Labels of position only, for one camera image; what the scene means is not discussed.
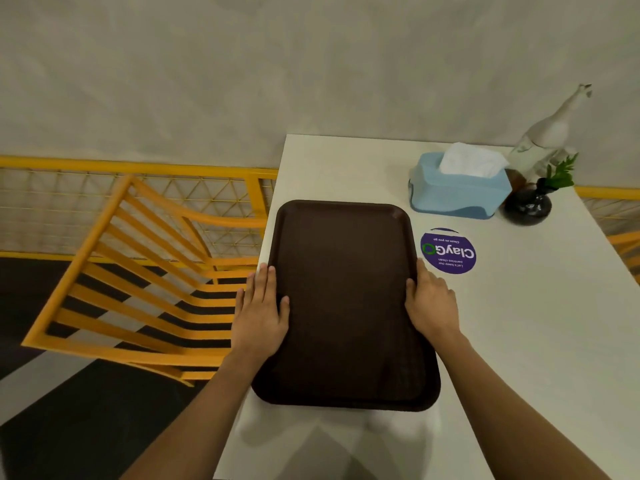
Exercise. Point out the person's right hand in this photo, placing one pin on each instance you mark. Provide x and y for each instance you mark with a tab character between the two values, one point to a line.
434	309

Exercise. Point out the person's left hand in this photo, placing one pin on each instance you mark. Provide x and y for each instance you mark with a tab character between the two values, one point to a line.
257	324

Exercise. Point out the person's left little finger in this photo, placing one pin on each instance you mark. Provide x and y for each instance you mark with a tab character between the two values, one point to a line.
240	300

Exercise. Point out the person's left thumb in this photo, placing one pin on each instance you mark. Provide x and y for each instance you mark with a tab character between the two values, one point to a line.
284	310

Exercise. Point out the person's right thumb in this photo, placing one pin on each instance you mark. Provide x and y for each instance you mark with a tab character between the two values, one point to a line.
410	295

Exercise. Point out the person's left middle finger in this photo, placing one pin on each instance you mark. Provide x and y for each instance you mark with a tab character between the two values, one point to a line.
261	283

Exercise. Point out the dark brown plastic tray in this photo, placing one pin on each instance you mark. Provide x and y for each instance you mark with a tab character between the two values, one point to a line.
345	304

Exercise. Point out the person's left forearm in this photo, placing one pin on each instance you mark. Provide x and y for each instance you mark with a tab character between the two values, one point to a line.
200	419

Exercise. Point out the person's right forearm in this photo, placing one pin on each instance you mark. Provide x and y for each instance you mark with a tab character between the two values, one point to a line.
505	414

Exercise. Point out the round purple table sticker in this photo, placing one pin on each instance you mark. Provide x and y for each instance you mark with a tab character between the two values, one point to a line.
448	251

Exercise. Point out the light blue tissue box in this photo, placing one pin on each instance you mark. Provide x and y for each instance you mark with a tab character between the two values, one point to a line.
452	192

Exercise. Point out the yellow slatted wooden chair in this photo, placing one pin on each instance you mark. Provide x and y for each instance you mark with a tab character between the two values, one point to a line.
627	249
125	294

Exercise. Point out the round black vase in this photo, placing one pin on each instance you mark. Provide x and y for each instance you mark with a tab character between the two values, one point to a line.
527	207

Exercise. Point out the white tissue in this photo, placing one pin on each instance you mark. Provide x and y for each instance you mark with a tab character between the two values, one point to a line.
472	159

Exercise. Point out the green plant sprig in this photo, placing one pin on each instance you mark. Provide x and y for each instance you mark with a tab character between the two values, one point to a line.
561	175

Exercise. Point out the yellow metal mesh railing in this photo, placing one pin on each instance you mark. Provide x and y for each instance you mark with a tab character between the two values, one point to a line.
60	199

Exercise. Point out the white giraffe figurine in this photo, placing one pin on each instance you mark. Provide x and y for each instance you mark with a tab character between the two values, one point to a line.
547	132

